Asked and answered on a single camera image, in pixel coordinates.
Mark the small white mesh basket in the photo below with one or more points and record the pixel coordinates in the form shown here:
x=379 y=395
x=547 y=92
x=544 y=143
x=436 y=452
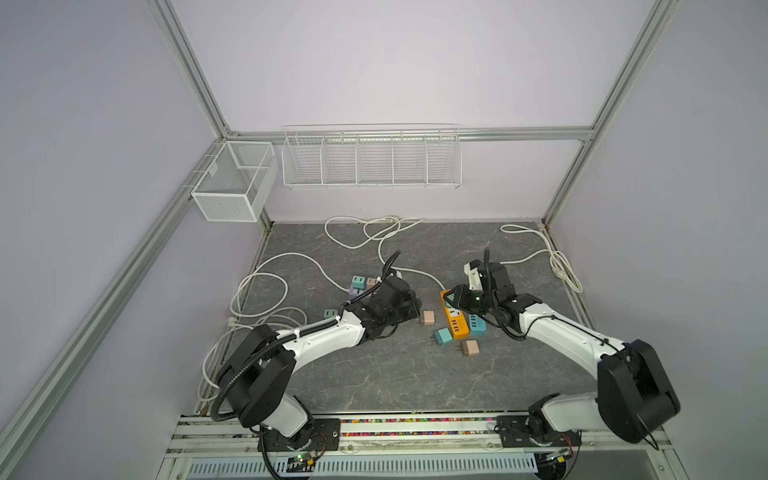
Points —
x=237 y=182

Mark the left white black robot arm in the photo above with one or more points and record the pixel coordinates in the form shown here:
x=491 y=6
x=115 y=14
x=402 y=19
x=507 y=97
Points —
x=254 y=379

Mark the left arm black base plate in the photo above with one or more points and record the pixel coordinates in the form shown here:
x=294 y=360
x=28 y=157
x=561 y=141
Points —
x=319 y=434

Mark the aluminium mounting rail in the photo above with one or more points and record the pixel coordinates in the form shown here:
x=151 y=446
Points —
x=369 y=433

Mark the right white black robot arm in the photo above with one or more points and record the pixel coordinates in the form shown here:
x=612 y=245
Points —
x=633 y=395

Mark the green plug from teal strip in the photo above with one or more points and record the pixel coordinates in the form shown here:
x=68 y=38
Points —
x=442 y=336

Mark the orange power strip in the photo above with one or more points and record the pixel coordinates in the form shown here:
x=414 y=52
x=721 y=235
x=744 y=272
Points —
x=457 y=323

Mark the purple power strip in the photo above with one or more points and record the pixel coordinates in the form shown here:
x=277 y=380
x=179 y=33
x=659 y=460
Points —
x=354 y=292

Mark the long white wire basket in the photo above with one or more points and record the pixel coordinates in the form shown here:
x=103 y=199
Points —
x=375 y=156

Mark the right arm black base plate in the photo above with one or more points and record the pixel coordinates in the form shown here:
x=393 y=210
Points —
x=522 y=430

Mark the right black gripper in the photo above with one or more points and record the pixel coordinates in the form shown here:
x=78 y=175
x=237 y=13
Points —
x=458 y=297

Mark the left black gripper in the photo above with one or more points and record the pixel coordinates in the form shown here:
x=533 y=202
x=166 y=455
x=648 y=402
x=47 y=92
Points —
x=413 y=310

